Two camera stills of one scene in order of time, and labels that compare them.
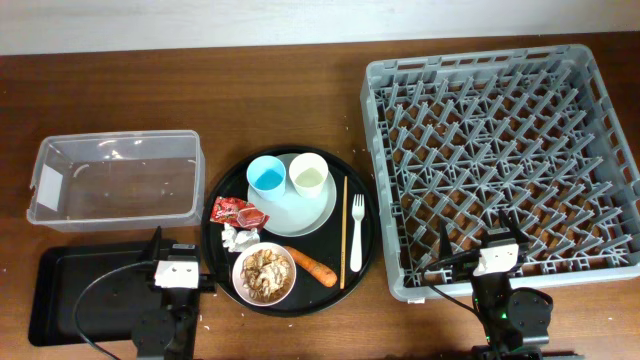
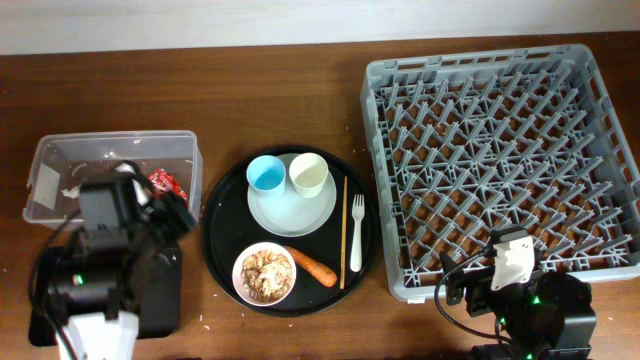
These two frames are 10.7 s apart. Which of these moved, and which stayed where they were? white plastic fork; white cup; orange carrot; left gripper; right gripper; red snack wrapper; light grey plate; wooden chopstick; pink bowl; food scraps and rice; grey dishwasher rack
Moved: right gripper; red snack wrapper; left gripper
Stayed: white plastic fork; white cup; pink bowl; light grey plate; grey dishwasher rack; wooden chopstick; food scraps and rice; orange carrot
